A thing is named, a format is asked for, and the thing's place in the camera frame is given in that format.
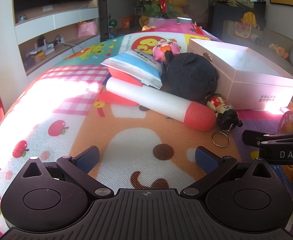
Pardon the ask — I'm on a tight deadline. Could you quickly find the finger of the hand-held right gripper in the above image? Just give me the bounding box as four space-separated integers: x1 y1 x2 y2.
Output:
242 129 293 145

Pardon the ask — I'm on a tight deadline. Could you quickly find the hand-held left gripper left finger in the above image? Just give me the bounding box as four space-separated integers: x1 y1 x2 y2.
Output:
21 145 115 198

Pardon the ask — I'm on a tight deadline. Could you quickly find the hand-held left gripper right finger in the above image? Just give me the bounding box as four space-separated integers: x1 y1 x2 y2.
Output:
180 146 274 198

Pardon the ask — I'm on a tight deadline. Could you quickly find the pink round toy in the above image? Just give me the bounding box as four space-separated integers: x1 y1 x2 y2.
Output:
278 110 293 134

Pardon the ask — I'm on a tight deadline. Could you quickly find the doll figure keychain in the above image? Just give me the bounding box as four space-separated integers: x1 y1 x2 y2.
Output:
203 94 243 147

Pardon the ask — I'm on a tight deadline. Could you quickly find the pink cardboard box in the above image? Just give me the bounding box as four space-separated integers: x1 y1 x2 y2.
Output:
188 39 293 110

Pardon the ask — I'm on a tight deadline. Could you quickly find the white foam rocket red tip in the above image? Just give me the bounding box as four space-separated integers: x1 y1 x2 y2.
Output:
98 67 217 132

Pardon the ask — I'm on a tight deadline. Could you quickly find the black plush toy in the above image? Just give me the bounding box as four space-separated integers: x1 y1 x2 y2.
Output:
161 51 220 103

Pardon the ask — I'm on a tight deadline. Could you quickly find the blue white tissue pack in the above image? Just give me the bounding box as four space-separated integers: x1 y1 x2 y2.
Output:
100 48 163 90

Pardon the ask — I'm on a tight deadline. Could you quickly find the pink pig toy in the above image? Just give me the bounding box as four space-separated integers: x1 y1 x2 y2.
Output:
153 38 182 63

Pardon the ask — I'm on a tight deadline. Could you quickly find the cartoon printed table mat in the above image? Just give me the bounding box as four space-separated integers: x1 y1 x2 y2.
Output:
0 22 293 240

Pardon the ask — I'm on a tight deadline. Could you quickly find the orange yellow duck toy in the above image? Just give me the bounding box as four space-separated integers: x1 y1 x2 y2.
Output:
269 44 289 58

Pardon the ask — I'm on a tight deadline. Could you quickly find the beige sofa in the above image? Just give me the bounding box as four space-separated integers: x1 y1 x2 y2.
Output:
221 20 293 75

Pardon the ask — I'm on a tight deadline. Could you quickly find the small plush doll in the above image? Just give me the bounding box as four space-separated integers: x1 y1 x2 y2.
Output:
250 34 264 45

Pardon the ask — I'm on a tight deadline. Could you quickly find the colourful printed bag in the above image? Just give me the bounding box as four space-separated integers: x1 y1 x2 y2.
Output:
234 21 252 39

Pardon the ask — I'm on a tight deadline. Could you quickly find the yellow plush toy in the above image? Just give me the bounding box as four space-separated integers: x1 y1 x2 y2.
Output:
241 12 260 28

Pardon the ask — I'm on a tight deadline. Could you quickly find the red box with oval hole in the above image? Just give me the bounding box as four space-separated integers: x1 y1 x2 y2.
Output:
190 22 204 34

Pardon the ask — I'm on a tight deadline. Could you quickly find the fish tank on black cabinet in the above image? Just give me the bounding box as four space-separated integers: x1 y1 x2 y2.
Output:
208 0 267 38

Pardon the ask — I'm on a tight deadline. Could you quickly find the pink gift bag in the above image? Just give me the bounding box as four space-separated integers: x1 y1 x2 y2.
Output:
77 20 97 38

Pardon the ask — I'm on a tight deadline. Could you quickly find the white television cabinet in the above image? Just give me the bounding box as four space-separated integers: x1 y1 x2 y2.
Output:
13 5 102 77

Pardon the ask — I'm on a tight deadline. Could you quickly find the large yellow plush bear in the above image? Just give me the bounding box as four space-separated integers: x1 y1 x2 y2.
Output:
139 0 187 28

